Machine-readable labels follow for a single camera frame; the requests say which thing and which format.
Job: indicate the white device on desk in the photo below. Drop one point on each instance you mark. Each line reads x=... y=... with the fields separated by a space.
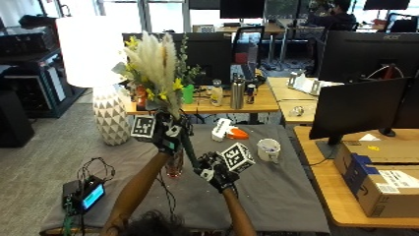
x=307 y=84

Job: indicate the black cabinet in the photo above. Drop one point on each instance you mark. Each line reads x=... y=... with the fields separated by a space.
x=13 y=119

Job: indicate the white paper sheet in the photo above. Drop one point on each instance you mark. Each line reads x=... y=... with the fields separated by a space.
x=368 y=137

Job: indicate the cardboard box with blue tape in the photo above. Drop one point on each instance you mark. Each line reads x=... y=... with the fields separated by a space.
x=383 y=183

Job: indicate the dark drink can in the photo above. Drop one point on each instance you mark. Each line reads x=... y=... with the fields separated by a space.
x=250 y=94

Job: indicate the shiny crumpled wrapper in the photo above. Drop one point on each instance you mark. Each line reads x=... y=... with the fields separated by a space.
x=296 y=111

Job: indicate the white and orange tool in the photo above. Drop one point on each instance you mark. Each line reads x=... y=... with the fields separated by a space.
x=226 y=131

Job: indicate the person's right hand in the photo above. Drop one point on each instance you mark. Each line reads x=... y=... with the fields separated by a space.
x=219 y=175

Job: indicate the black device with blue screen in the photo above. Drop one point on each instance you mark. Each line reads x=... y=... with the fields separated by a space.
x=86 y=196

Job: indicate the pampas grass yellow flower bouquet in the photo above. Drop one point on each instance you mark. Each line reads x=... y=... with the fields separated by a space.
x=151 y=62

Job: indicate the large black monitor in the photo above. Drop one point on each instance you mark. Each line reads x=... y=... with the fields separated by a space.
x=371 y=55

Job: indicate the person's left hand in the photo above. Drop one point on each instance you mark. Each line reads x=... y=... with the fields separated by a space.
x=167 y=139

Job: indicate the wooden desk with box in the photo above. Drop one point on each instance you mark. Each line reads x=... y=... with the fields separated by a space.
x=322 y=196

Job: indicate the clear plastic bottle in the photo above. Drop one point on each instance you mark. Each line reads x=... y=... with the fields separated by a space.
x=215 y=93

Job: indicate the black monitor on stand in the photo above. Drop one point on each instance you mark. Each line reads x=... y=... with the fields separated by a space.
x=355 y=108

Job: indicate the clear glass vase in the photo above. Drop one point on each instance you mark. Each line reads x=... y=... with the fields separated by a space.
x=174 y=165

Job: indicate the white mug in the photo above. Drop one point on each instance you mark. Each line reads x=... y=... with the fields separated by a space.
x=267 y=150

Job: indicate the gray tablecloth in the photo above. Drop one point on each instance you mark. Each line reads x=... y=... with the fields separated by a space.
x=270 y=196

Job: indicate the wooden desk with bottles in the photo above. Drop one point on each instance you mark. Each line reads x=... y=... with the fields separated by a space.
x=262 y=103

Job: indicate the green cup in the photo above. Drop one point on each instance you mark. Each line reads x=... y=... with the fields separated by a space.
x=187 y=94

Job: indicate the white marker cube right glove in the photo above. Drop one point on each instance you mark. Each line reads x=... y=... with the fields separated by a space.
x=238 y=157

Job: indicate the white marker cube glove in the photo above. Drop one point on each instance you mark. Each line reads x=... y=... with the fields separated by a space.
x=142 y=127
x=238 y=157

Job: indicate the black office chair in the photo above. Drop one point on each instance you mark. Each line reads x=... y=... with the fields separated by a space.
x=248 y=44

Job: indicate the white lamp shade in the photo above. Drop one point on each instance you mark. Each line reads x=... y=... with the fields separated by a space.
x=89 y=52

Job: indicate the stainless steel bottle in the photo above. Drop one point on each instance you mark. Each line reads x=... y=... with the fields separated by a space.
x=236 y=93

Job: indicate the white patterned lamp base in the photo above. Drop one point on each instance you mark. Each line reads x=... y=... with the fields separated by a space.
x=109 y=116

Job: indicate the white marker cube left glove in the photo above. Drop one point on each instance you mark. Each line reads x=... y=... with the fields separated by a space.
x=142 y=127

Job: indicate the light wooden desk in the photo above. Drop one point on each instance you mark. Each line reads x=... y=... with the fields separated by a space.
x=287 y=98

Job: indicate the black hanging monitor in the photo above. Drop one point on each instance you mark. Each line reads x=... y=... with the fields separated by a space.
x=242 y=8

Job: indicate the black monitor behind flowers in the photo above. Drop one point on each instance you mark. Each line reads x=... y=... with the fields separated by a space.
x=208 y=52

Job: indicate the black equipment rack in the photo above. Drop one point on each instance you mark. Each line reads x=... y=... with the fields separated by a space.
x=30 y=69

